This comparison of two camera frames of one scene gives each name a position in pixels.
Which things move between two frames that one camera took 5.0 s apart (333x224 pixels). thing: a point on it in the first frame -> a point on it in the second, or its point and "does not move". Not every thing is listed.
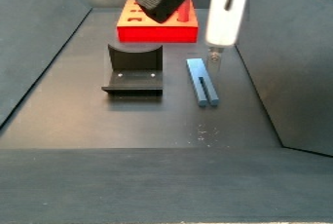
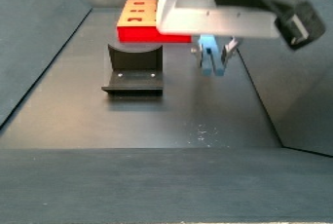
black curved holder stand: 137,73 does not move
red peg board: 138,26 does not move
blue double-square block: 202,82 -> 210,44
